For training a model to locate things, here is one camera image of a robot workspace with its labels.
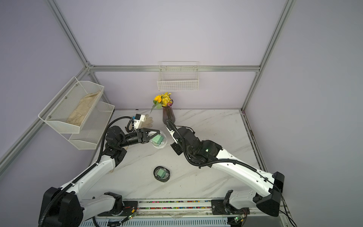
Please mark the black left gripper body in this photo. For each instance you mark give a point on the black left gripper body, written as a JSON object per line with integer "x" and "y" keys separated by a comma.
{"x": 130, "y": 139}

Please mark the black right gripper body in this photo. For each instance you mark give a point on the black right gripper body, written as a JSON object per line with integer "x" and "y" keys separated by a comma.
{"x": 181, "y": 150}

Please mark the mint green dual usb charger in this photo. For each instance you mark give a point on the mint green dual usb charger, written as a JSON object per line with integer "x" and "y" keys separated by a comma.
{"x": 157, "y": 140}

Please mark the clear pouch with black zipper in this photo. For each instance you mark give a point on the clear pouch with black zipper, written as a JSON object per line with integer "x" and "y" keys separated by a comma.
{"x": 157, "y": 178}

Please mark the light green usb charger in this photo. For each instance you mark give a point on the light green usb charger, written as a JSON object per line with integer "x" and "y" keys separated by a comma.
{"x": 162, "y": 173}

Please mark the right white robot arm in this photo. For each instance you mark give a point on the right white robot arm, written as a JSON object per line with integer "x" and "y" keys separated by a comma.
{"x": 265, "y": 189}

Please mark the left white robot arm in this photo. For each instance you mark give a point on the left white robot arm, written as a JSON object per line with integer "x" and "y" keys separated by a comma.
{"x": 66, "y": 206}

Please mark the lower white mesh shelf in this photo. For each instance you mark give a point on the lower white mesh shelf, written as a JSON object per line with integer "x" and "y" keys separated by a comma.
{"x": 93, "y": 129}

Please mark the white mesh shelf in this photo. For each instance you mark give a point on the white mesh shelf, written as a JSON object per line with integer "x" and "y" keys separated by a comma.
{"x": 93, "y": 129}
{"x": 59, "y": 114}

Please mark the cream knit work glove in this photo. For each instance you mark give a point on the cream knit work glove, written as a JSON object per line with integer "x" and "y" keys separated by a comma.
{"x": 148, "y": 122}

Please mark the beige glove in shelf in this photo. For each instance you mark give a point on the beige glove in shelf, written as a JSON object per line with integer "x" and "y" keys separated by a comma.
{"x": 78, "y": 116}

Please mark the dark ribbed glass vase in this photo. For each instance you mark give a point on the dark ribbed glass vase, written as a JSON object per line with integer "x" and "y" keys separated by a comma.
{"x": 168, "y": 115}

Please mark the upper white mesh shelf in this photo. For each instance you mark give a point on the upper white mesh shelf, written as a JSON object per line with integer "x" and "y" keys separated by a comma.
{"x": 59, "y": 114}

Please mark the yellow flower bouquet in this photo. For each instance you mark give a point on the yellow flower bouquet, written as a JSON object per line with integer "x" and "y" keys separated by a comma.
{"x": 161, "y": 101}

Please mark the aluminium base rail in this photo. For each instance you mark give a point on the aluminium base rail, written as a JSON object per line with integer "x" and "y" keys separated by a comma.
{"x": 183, "y": 208}

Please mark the white wire wall basket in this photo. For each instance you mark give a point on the white wire wall basket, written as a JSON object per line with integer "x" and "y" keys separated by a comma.
{"x": 178, "y": 76}

